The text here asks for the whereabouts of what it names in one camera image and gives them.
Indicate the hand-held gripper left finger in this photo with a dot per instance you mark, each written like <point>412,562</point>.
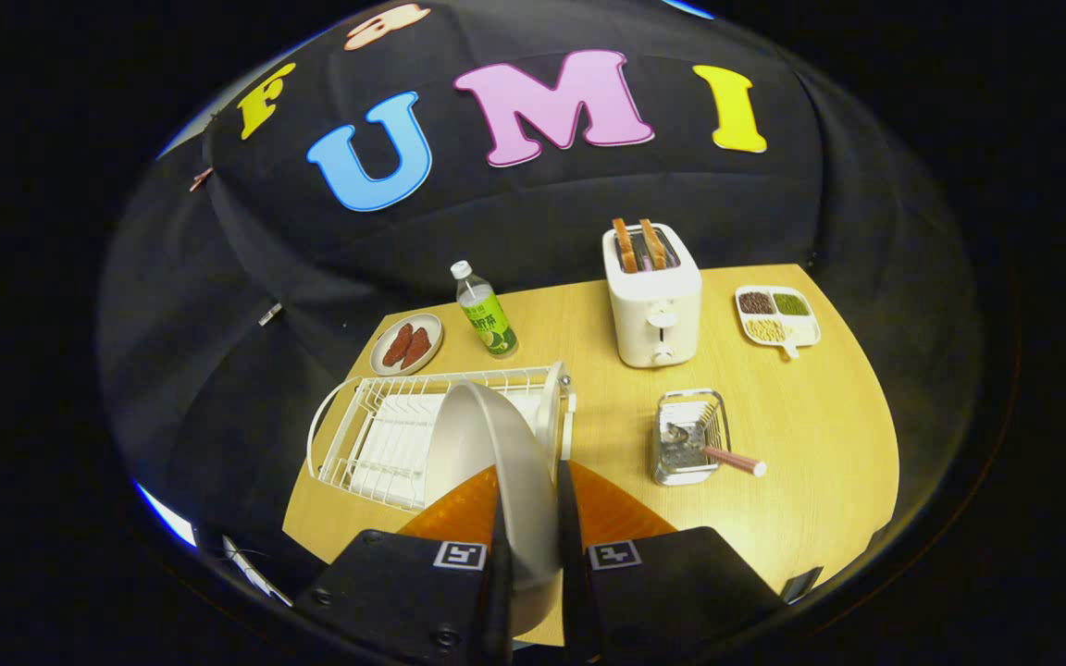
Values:
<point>502,573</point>

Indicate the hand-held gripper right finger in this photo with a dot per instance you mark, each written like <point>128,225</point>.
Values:
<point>575,573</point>

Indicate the small beige plate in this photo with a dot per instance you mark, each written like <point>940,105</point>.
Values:
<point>431,324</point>

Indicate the white divided bean dish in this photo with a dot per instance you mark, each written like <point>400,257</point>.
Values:
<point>801,326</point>

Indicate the red sausage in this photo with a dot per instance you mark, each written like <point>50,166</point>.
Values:
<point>396,346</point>
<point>416,348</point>

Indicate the green label drink bottle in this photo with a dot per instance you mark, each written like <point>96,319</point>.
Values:
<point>487,319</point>

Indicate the white toaster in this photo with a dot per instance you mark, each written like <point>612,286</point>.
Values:
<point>653,305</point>

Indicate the toast slice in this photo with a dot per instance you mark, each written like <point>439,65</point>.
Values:
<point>625,246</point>
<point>653,244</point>

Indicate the small white tag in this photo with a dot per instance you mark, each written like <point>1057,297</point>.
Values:
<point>270,314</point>

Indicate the black backdrop cloth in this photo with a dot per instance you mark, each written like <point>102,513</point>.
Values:
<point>542,203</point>

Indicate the red clip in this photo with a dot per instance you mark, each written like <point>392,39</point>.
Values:
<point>201,179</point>

